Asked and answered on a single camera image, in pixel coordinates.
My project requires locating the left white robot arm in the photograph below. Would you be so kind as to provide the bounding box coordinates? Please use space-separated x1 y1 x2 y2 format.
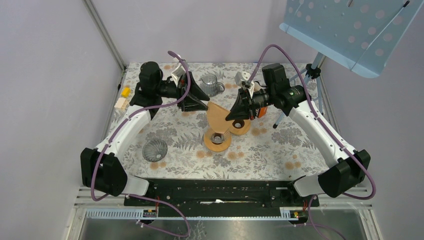
80 61 210 206

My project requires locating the brown paper coffee filter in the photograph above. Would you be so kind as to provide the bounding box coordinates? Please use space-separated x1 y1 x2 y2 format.
206 101 231 133

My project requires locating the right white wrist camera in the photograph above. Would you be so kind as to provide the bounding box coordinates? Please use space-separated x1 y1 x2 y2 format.
234 71 256 97

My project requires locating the grey glass pitcher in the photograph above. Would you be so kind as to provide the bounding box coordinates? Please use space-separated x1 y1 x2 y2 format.
200 73 225 97

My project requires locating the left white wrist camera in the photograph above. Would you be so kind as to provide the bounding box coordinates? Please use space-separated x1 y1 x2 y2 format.
170 62 186 86

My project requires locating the blue perforated stand tray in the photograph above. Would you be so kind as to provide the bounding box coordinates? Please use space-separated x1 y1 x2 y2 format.
279 0 424 79

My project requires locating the yellow block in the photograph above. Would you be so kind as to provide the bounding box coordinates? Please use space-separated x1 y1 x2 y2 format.
120 87 131 98

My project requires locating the clear glass dripper cone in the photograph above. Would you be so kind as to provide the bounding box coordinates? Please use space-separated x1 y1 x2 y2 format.
208 129 231 145

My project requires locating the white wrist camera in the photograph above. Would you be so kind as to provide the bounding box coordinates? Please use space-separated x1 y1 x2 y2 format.
170 62 186 86
234 71 256 97

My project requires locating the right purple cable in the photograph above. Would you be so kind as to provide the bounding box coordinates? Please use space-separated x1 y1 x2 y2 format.
248 44 378 240

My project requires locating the beige wooden block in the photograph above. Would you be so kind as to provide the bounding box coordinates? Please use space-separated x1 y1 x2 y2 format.
114 97 129 110

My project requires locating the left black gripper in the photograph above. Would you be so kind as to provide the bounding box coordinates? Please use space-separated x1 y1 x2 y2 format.
154 71 210 112

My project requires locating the wooden ring holder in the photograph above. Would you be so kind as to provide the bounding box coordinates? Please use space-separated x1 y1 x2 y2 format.
229 119 251 136
203 128 232 153

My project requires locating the floral tablecloth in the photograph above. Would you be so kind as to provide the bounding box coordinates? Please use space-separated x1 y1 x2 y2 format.
96 62 339 182

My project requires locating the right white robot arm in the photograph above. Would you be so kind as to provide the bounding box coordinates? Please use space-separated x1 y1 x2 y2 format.
225 63 371 206

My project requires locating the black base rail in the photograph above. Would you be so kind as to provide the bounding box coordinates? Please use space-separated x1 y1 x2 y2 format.
124 178 320 218

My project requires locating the orange coffee filter box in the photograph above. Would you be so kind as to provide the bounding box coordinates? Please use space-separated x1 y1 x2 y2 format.
256 106 268 118

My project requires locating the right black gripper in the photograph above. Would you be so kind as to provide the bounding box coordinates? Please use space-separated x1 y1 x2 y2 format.
225 86 276 122

